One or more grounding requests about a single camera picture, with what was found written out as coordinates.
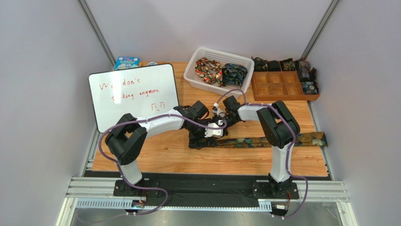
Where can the rolled blue patterned tie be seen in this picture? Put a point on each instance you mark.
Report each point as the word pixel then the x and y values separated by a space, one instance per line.
pixel 310 88

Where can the rolled black tie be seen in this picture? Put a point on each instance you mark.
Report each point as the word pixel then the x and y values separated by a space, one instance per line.
pixel 274 66

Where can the rolled grey patterned tie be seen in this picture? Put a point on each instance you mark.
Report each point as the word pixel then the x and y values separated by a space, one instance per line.
pixel 302 64

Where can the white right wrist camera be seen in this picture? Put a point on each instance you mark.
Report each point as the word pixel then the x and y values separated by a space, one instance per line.
pixel 217 111

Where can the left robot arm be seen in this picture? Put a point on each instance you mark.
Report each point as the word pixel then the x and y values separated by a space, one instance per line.
pixel 126 139

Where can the dark blue patterned tie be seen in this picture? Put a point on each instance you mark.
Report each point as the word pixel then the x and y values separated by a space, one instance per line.
pixel 233 74

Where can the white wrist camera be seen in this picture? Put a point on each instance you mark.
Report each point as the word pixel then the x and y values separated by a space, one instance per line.
pixel 214 129
pixel 217 111

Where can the blue brown floral tie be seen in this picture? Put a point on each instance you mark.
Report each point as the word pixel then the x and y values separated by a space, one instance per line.
pixel 304 139

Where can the wooden compartment tray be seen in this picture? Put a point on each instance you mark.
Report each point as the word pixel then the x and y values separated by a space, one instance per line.
pixel 285 86

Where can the rolled dark grey tie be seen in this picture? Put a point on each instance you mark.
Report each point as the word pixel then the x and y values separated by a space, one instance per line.
pixel 305 75

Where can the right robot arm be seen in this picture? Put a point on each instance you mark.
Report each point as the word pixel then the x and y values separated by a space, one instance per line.
pixel 279 126

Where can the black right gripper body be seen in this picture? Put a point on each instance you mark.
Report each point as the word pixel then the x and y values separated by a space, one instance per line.
pixel 226 117

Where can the red floral tie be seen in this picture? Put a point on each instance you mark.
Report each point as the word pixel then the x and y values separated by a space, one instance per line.
pixel 210 71

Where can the white whiteboard black frame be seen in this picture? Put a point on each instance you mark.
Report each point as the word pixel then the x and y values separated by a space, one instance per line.
pixel 141 92

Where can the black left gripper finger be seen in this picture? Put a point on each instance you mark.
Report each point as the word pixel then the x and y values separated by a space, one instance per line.
pixel 201 142
pixel 200 146

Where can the blue red box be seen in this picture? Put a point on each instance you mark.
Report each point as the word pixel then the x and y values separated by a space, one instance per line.
pixel 126 62

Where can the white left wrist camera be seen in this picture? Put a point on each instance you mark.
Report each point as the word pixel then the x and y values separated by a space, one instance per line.
pixel 214 129

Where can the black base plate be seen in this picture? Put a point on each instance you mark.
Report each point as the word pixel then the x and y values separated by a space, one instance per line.
pixel 203 190

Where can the rolled green patterned tie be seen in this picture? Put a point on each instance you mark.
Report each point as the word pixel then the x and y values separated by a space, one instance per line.
pixel 288 65

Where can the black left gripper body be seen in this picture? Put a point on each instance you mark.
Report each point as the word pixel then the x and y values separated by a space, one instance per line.
pixel 196 134

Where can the aluminium frame rail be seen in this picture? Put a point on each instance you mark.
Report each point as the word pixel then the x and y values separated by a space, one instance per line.
pixel 92 190

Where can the white plastic basket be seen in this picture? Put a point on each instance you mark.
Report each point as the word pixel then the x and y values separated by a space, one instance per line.
pixel 224 58

